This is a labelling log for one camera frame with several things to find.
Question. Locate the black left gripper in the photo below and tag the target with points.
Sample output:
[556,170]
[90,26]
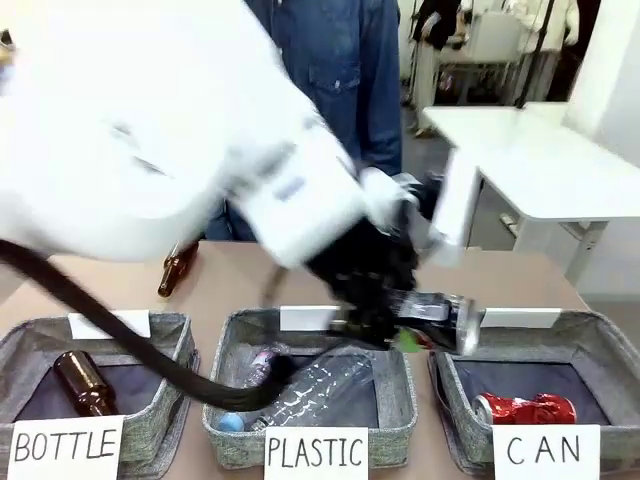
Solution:
[370,270]

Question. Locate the black drink can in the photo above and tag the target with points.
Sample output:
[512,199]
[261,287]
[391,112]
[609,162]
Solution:
[440,320]

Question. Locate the large clear plastic bottle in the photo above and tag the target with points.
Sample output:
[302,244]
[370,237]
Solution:
[325,387]

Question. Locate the purple label plastic bottle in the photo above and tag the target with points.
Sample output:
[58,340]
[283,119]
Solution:
[260,365]

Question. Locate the crushed red drink can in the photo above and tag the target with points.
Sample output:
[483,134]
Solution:
[525,407]

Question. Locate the blue capped plastic bottle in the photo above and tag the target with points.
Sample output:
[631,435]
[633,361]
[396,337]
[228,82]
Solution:
[231,422]

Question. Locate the brown glass bottle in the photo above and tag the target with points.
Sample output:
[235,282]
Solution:
[176,270]
[85,382]

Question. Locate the person right forearm denim sleeve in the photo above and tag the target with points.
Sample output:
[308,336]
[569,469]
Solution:
[227,225]

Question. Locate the person left forearm denim sleeve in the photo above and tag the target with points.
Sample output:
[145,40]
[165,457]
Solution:
[385,130]

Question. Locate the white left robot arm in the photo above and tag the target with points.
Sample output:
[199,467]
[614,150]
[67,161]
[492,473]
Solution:
[150,125]

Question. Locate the grey fabric basket plastic label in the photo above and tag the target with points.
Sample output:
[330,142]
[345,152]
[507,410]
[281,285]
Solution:
[395,395]

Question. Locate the white paper sign CAN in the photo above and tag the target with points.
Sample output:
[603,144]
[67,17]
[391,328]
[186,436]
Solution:
[547,450]

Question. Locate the grey fabric basket bottle label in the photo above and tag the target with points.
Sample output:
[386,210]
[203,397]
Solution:
[170,400]

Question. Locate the grey fabric basket can label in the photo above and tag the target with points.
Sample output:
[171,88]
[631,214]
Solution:
[615,380]

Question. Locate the blank white card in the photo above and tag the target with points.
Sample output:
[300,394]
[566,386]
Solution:
[305,317]
[135,322]
[520,317]

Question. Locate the white paper sign PLASTIC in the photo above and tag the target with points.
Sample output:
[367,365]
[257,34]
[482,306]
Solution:
[316,452]

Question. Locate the white table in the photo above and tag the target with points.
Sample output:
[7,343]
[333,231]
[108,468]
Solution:
[540,160]

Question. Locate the person in denim shirt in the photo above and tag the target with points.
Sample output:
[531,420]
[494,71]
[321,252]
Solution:
[345,50]

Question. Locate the background person in black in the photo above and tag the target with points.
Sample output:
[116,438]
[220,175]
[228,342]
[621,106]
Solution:
[435,30]

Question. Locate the black tripod pole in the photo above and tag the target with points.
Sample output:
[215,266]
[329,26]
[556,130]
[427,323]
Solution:
[535,55]

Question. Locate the white background cabinet box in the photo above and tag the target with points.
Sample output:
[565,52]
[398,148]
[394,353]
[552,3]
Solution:
[497,35]

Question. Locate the white paper sign BOTTLE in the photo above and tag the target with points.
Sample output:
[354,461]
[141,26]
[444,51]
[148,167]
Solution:
[65,445]

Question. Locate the white clothed background figure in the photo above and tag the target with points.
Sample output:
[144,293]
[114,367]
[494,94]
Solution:
[555,25]

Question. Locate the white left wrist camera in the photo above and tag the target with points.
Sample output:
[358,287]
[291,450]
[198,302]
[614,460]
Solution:
[456,205]

